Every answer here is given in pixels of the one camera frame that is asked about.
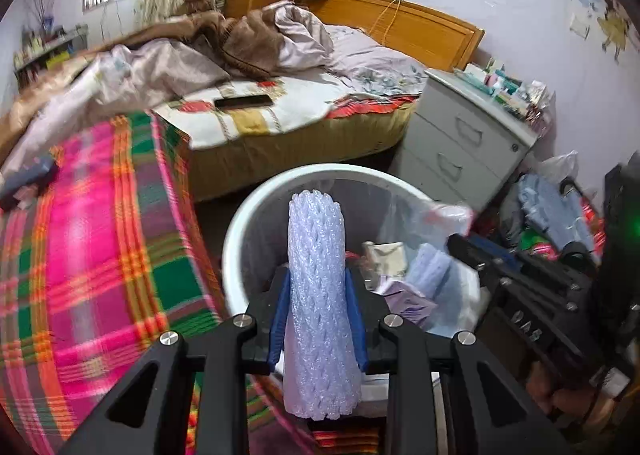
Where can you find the wooden bed headboard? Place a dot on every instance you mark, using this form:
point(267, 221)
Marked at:
point(425, 27)

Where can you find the shelf with bottles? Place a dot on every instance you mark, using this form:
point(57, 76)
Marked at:
point(50, 52)

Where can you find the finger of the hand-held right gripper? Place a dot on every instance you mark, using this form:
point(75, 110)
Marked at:
point(472, 255)

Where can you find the grey drawer nightstand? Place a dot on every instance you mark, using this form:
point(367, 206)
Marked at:
point(460, 145)

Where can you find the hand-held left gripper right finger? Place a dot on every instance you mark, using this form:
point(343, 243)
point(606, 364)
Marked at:
point(357, 325)

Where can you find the black glasses case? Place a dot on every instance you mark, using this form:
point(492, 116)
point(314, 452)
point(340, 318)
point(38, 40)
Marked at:
point(27, 180)

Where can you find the wooden bed with bedding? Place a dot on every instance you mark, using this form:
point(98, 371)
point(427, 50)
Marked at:
point(150, 70)

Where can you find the vase with dry branches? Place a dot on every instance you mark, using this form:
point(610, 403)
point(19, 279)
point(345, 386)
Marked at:
point(45, 5)

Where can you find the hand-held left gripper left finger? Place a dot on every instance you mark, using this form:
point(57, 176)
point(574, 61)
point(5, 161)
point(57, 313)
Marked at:
point(279, 325)

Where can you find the pink green plaid cloth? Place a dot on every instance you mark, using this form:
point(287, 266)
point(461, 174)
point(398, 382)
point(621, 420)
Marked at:
point(100, 260)

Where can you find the cartoon girl wall sticker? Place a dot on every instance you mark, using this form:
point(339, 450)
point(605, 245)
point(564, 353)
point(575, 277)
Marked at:
point(610, 15)

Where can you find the pile of small boxes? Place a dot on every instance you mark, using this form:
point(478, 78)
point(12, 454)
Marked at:
point(505, 87)

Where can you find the black smartphone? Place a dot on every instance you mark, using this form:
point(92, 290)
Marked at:
point(243, 102)

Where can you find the pile of clothes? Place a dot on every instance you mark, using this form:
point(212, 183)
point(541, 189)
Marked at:
point(545, 210)

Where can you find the person's right hand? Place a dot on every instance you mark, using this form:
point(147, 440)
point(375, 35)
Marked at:
point(565, 395)

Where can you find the purple plastic wrapper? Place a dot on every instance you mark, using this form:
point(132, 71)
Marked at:
point(410, 305)

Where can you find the white round trash bin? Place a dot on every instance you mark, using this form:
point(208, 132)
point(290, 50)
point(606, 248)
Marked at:
point(250, 235)

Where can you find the white plastic bag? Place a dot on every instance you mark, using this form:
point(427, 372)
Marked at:
point(560, 167)

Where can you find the white strawberry bed sheet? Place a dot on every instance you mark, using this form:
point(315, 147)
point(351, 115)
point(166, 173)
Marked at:
point(300, 106)

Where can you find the brown blanket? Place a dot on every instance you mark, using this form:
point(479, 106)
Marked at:
point(250, 45)

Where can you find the white wall switch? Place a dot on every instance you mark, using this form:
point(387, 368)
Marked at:
point(580, 25)

